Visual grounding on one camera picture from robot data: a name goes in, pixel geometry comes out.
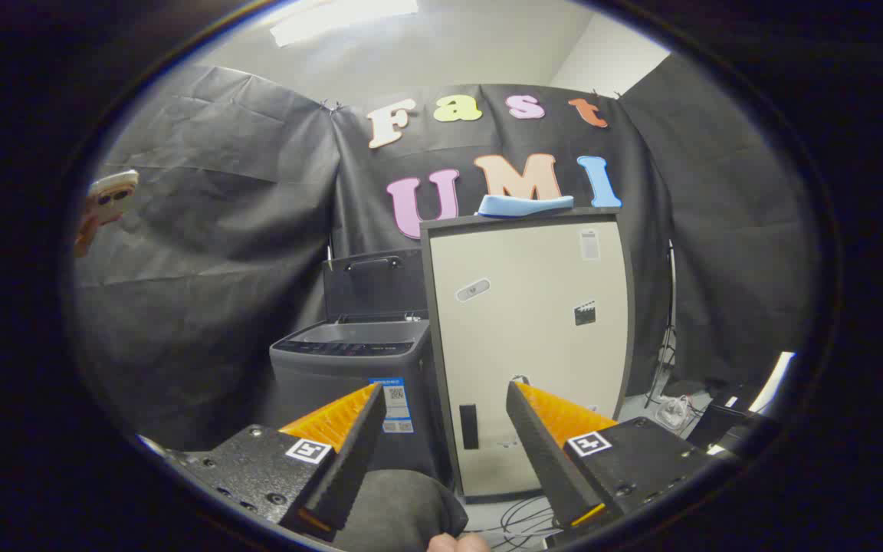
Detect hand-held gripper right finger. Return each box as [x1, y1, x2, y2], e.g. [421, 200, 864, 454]
[505, 381, 720, 537]

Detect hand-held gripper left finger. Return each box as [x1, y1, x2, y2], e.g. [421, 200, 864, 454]
[162, 382, 389, 534]

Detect grey washing machine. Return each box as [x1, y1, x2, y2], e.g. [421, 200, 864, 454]
[269, 317, 444, 478]

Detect light blue polo shirt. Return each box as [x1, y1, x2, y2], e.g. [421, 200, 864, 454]
[476, 193, 576, 220]

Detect person's dark grey trouser leg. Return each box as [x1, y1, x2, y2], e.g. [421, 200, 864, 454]
[333, 469, 470, 552]

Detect black floor box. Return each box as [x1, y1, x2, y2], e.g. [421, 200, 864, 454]
[687, 402, 757, 453]

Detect black backdrop cloth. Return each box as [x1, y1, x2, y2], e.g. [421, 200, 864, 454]
[74, 65, 819, 453]

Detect smartphone with pale case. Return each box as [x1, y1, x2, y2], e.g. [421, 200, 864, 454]
[87, 169, 140, 226]

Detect ceiling light panel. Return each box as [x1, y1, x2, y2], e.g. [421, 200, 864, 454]
[269, 0, 419, 48]

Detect black floor cables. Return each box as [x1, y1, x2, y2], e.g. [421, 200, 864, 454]
[463, 494, 565, 550]

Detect beige cabinet with dark frame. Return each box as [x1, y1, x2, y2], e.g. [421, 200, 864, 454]
[419, 205, 636, 504]

